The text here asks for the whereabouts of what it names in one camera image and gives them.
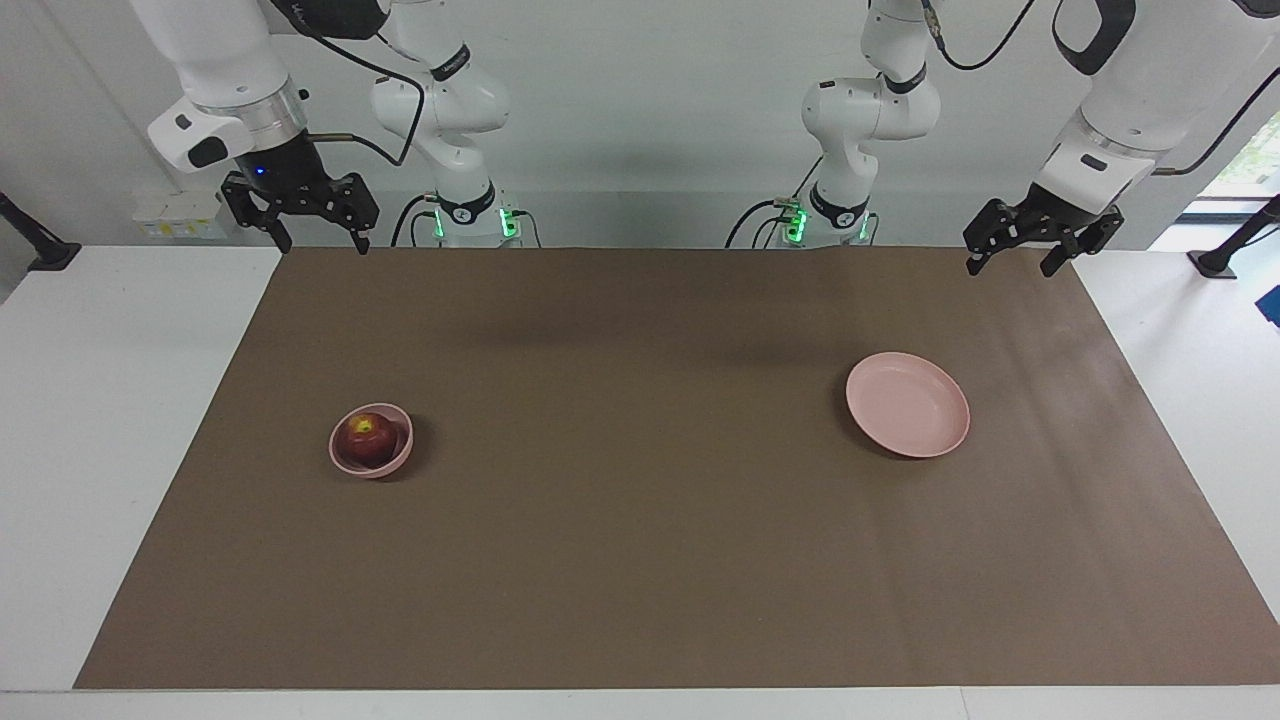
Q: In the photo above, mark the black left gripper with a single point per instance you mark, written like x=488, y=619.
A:
x=1055, y=212

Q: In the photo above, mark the white wall socket box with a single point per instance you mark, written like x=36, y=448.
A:
x=185, y=215

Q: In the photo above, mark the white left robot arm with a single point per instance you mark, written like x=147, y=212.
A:
x=1150, y=100

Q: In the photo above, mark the blue object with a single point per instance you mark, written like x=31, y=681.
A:
x=1272, y=305

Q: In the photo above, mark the pink plate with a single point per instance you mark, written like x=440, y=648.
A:
x=905, y=405

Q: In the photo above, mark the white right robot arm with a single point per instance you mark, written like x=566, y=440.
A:
x=220, y=60

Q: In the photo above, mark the window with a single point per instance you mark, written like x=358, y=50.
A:
x=1250, y=165

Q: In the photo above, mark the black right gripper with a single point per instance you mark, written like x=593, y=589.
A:
x=285, y=175

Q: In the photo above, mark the black stand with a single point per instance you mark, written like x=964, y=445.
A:
x=50, y=255
x=1215, y=265

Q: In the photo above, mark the pink bowl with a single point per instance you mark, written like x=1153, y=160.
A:
x=370, y=472

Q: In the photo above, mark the brown table mat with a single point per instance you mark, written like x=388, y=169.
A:
x=640, y=500

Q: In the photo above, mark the red apple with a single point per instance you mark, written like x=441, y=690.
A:
x=365, y=440

